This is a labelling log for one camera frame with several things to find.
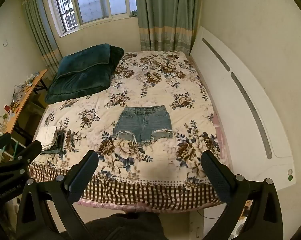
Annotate dark folded garment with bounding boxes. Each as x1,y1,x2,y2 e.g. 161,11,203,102
40,129,66,155

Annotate green striped curtain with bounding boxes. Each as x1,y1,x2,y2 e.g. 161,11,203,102
20,0,64,73
134,0,204,56

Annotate wooden desk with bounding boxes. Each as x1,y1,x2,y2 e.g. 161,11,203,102
0,69,49,147

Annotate window with white frame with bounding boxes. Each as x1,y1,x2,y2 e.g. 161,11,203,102
44,0,138,37

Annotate person's dark fleece clothing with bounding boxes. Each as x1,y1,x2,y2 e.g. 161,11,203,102
84,212,170,240

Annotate tangle of cables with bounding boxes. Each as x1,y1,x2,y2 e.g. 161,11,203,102
11,72,40,113

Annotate white headboard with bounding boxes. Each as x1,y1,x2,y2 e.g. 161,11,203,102
190,26,295,190

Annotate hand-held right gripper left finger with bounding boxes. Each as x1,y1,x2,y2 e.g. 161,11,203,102
16,150,99,240

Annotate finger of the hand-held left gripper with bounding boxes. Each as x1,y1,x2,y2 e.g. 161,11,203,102
0,140,42,180
0,132,13,155

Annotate white folded cloth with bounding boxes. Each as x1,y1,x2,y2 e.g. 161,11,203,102
37,126,58,147

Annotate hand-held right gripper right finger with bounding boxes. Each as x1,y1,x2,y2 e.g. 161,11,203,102
201,150,284,240

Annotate blue denim short pants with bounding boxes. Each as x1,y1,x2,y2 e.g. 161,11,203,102
112,105,174,146

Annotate dark green pillow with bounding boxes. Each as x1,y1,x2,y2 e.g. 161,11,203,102
56,43,111,79

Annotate floral bed sheet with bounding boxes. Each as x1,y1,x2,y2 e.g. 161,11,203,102
28,51,223,211

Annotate dark green pillows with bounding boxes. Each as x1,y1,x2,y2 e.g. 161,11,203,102
45,45,124,104

